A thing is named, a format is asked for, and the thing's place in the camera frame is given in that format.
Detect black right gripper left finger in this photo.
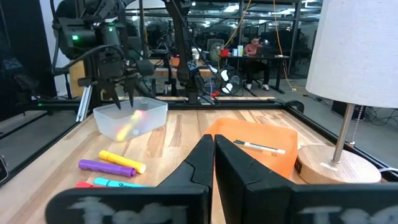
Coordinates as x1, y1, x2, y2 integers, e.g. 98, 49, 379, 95
46, 134, 215, 224

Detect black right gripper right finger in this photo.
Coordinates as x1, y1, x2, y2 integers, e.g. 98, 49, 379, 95
215, 135, 398, 224

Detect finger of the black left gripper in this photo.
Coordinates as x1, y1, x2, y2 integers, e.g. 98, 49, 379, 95
124, 74, 137, 108
101, 79, 122, 110

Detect pink highlighter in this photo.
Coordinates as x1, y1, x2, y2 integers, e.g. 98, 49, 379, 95
133, 108, 147, 121

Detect yellow highlighter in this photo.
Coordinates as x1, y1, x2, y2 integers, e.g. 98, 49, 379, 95
115, 109, 146, 141

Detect green dry-erase marker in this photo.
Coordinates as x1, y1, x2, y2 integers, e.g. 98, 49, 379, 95
233, 139, 287, 156

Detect orange plastic bin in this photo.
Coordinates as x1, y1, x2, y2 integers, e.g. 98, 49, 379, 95
203, 117, 299, 180

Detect orange-yellow highlighter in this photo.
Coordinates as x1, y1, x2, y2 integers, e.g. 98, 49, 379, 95
98, 149, 147, 174

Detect teal highlighter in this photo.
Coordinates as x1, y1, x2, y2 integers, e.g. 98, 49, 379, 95
93, 177, 149, 189

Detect purple highlighter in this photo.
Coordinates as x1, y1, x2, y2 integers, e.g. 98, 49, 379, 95
77, 159, 137, 178

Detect red highlighter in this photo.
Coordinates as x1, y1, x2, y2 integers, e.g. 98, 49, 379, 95
75, 181, 105, 189

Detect silver aluminium bars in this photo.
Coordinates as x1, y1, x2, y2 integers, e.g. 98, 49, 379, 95
76, 85, 93, 122

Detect clear plastic bin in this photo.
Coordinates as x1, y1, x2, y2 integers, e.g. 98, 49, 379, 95
92, 96, 169, 143

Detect wooden workbench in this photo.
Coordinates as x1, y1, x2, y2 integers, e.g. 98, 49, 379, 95
142, 58, 224, 78

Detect black panel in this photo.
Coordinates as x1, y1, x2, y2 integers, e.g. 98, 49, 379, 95
0, 0, 58, 122

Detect black floor fan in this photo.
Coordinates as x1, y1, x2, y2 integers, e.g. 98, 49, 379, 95
219, 67, 244, 96

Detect person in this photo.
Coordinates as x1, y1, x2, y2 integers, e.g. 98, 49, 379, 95
243, 35, 271, 91

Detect black desk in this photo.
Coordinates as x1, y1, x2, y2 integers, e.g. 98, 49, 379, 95
222, 54, 292, 94

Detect black aluminium table frame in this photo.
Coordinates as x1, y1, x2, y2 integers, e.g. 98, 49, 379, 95
0, 98, 398, 187

